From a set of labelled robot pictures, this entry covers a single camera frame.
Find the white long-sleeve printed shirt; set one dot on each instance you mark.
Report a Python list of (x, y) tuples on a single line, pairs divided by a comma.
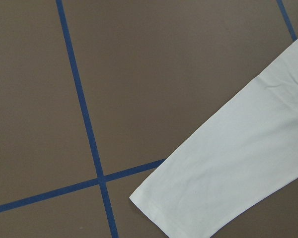
[(242, 154)]

